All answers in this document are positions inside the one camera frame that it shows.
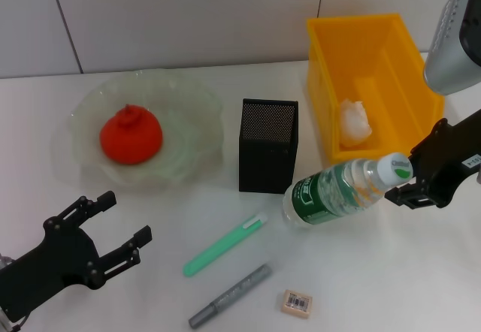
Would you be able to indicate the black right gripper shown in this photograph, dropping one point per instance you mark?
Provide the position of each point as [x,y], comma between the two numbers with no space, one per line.
[454,151]

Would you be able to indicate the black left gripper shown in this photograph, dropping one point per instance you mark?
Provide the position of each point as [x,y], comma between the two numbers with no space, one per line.
[60,257]

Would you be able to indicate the white paper ball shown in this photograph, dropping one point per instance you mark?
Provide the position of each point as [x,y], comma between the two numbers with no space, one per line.
[355,123]

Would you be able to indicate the orange fruit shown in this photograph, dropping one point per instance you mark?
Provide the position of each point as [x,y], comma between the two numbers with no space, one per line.
[131,136]

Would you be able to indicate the clear green-label water bottle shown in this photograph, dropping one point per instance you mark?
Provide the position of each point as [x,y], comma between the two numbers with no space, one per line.
[323,200]

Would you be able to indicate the pale green glass fruit plate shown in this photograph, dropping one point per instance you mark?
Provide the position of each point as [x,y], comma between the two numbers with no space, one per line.
[180,136]

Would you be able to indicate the mint green pen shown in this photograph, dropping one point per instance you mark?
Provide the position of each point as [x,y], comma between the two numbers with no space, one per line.
[221,245]

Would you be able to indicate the silver grey marker pen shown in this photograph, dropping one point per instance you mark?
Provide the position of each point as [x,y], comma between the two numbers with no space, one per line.
[233,294]

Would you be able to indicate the black mesh pen holder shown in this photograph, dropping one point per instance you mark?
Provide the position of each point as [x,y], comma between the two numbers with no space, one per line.
[267,166]

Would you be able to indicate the beige eraser with barcode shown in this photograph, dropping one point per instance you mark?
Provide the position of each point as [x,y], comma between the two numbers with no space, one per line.
[297,303]

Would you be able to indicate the yellow plastic bin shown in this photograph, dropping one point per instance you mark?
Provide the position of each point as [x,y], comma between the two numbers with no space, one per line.
[391,84]

